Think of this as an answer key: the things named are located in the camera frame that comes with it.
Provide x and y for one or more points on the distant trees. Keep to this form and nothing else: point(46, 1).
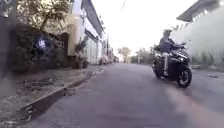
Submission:
point(140, 55)

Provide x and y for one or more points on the potted bush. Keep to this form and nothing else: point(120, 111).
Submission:
point(80, 55)

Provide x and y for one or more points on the grey asphalt road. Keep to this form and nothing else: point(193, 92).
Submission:
point(126, 96)

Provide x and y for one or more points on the white building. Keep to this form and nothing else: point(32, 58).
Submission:
point(90, 36)

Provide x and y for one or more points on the person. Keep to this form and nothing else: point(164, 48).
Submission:
point(165, 46)

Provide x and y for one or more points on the black motorcycle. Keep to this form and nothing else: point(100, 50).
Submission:
point(176, 66)

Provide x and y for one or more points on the dark kerb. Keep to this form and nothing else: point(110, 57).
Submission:
point(50, 100)

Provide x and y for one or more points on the tree with yellow leaves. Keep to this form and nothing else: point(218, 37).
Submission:
point(43, 13)

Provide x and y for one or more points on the grey dirt verge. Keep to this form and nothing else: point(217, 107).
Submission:
point(30, 90)

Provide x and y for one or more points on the building with dark roof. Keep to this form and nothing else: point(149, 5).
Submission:
point(200, 9)

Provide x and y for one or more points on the dark pole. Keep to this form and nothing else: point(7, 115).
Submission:
point(6, 36)

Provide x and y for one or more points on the dark wall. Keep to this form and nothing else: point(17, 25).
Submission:
point(33, 50)

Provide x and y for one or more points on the pale wall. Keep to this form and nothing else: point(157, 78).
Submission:
point(203, 36)

